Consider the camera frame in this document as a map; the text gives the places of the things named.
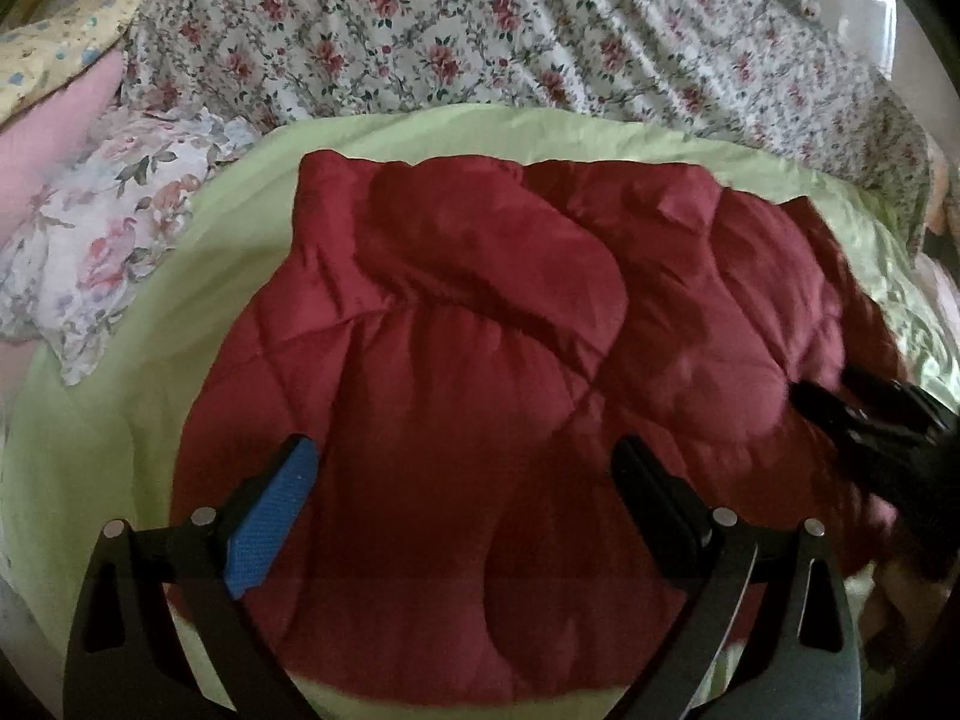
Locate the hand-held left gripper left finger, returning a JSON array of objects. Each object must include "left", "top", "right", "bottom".
[{"left": 64, "top": 435, "right": 323, "bottom": 720}]

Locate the yellow floral pillow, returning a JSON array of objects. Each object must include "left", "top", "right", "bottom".
[{"left": 0, "top": 0, "right": 155, "bottom": 121}]

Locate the pastel floral pillow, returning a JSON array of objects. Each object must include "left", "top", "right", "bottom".
[{"left": 0, "top": 105, "right": 260, "bottom": 387}]

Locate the light green bedsheet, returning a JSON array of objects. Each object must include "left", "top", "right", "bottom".
[{"left": 0, "top": 103, "right": 960, "bottom": 720}]

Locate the red quilted jacket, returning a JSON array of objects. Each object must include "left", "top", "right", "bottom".
[{"left": 171, "top": 150, "right": 908, "bottom": 706}]

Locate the pink pillow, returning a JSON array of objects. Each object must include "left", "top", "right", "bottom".
[{"left": 0, "top": 52, "right": 125, "bottom": 241}]

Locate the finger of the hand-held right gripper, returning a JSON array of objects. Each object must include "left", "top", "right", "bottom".
[{"left": 787, "top": 381, "right": 863, "bottom": 443}]

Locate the rose print quilt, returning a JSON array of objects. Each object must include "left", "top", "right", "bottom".
[{"left": 120, "top": 0, "right": 938, "bottom": 256}]

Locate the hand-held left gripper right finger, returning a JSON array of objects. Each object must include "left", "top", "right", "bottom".
[{"left": 611, "top": 435, "right": 860, "bottom": 720}]

